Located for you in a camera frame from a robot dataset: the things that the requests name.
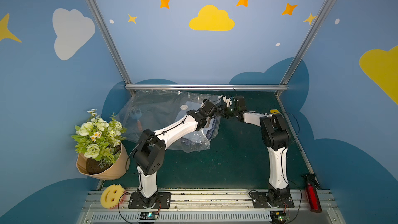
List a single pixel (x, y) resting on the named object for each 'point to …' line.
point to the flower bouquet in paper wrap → (101, 153)
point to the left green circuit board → (148, 215)
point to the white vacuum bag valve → (184, 107)
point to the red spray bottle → (313, 189)
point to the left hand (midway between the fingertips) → (204, 117)
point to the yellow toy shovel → (274, 111)
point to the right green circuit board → (279, 217)
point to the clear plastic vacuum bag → (151, 109)
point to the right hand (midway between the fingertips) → (215, 109)
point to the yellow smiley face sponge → (111, 195)
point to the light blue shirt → (202, 136)
